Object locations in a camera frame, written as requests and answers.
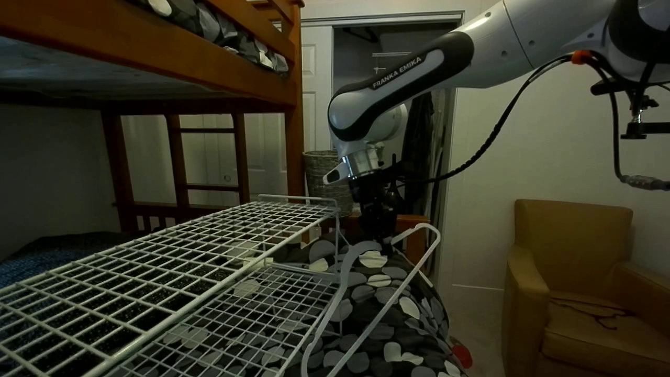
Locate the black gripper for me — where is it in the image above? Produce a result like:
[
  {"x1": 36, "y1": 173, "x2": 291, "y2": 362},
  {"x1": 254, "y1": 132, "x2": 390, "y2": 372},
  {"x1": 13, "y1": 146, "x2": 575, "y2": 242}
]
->
[{"x1": 351, "y1": 173, "x2": 406, "y2": 242}]

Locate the mustard yellow armchair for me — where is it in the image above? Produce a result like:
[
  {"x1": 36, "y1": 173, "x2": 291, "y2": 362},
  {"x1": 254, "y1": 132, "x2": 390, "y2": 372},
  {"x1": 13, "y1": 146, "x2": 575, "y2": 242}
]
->
[{"x1": 501, "y1": 196, "x2": 670, "y2": 377}]

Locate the dotted upper bunk bedding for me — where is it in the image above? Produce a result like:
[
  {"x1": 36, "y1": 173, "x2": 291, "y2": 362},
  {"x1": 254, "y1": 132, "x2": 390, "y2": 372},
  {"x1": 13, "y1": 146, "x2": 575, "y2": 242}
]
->
[{"x1": 132, "y1": 0, "x2": 292, "y2": 76}]

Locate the white wire shoe rack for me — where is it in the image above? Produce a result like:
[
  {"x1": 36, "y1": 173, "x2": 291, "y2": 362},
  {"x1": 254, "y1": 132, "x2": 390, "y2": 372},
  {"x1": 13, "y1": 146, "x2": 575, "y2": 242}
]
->
[{"x1": 0, "y1": 195, "x2": 346, "y2": 377}]

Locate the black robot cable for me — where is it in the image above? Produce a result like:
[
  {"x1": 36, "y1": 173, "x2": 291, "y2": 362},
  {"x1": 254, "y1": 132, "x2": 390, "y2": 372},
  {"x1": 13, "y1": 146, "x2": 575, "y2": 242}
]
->
[{"x1": 417, "y1": 49, "x2": 670, "y2": 193}]

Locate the blue bed sheet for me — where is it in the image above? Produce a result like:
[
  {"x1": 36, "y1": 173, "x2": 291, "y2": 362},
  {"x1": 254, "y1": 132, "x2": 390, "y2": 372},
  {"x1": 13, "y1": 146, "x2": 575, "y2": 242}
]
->
[{"x1": 0, "y1": 231, "x2": 132, "y2": 289}]

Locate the grey woven laundry basket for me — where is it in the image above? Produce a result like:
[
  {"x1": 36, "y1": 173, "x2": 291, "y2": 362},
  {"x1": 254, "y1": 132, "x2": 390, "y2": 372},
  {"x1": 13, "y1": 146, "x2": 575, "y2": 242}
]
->
[{"x1": 301, "y1": 149, "x2": 357, "y2": 214}]

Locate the black camera on stand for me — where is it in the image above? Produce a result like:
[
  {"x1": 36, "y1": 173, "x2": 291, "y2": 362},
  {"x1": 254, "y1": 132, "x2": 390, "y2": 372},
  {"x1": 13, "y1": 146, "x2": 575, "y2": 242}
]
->
[{"x1": 589, "y1": 71, "x2": 670, "y2": 143}]

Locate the small red object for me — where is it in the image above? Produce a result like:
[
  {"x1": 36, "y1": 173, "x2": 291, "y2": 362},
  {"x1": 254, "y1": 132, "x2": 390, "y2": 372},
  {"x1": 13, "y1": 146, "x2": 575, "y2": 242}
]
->
[{"x1": 448, "y1": 335, "x2": 478, "y2": 370}]

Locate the white closet door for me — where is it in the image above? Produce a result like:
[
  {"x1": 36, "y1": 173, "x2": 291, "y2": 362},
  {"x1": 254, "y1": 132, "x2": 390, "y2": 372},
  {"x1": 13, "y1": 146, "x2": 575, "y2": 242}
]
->
[{"x1": 300, "y1": 24, "x2": 335, "y2": 154}]

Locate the dark hanging jacket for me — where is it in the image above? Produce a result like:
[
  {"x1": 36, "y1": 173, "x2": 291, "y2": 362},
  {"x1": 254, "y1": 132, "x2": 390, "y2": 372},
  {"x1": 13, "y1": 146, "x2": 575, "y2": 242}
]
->
[{"x1": 404, "y1": 91, "x2": 439, "y2": 216}]

